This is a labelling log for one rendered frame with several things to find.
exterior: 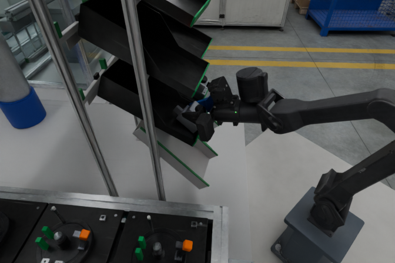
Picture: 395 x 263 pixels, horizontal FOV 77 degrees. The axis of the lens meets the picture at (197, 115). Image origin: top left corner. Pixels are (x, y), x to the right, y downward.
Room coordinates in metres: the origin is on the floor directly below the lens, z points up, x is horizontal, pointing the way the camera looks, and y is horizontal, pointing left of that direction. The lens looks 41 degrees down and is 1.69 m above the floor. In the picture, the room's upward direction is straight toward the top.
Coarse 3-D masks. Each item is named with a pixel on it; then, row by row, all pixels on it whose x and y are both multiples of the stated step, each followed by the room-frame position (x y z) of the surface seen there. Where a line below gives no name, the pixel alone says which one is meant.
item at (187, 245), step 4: (188, 240) 0.26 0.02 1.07; (176, 244) 0.25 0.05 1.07; (180, 244) 0.25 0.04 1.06; (184, 244) 0.25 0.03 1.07; (188, 244) 0.25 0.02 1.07; (180, 248) 0.24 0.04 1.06; (184, 248) 0.24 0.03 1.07; (188, 248) 0.24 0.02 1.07; (180, 252) 0.24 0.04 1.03; (184, 252) 0.24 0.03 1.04; (176, 256) 0.24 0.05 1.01; (180, 256) 0.24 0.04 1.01
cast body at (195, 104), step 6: (180, 108) 0.53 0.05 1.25; (186, 108) 0.53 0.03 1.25; (192, 108) 0.50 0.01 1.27; (198, 108) 0.50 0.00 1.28; (204, 108) 0.51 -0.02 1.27; (180, 114) 0.50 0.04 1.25; (180, 120) 0.50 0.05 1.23; (186, 120) 0.50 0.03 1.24; (186, 126) 0.50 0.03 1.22; (192, 126) 0.49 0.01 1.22; (192, 132) 0.49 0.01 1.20
